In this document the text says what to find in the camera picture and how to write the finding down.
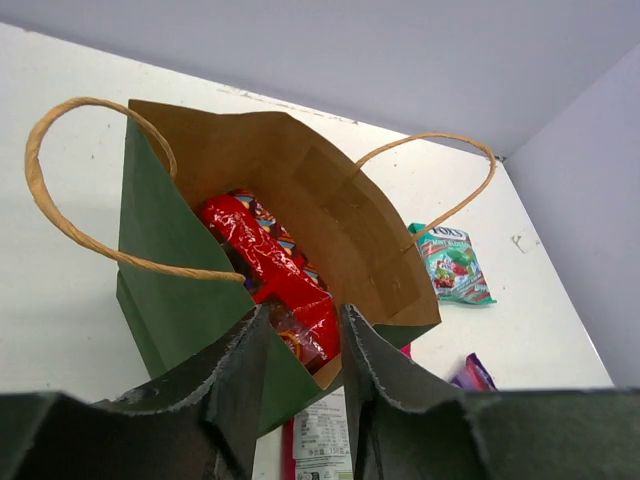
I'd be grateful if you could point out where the pink chips bag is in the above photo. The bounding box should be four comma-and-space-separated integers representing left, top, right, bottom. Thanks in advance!
281, 342, 412, 480

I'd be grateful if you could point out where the green paper bag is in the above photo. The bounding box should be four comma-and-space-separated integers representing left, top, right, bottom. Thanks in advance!
23, 96, 498, 439

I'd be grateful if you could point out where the purple candy bag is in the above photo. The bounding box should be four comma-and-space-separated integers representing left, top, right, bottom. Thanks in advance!
449, 353, 497, 391

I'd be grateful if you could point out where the teal mint candy bag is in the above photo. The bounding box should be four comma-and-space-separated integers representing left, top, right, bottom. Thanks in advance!
416, 226, 495, 305

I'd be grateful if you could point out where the red candy bag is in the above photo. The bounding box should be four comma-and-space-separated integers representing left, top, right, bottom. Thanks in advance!
200, 189, 339, 374

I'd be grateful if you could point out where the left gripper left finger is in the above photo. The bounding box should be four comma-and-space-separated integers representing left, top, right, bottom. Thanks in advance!
1, 305, 271, 479

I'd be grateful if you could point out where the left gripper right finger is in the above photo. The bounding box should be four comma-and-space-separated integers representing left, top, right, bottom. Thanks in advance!
341, 304, 639, 479

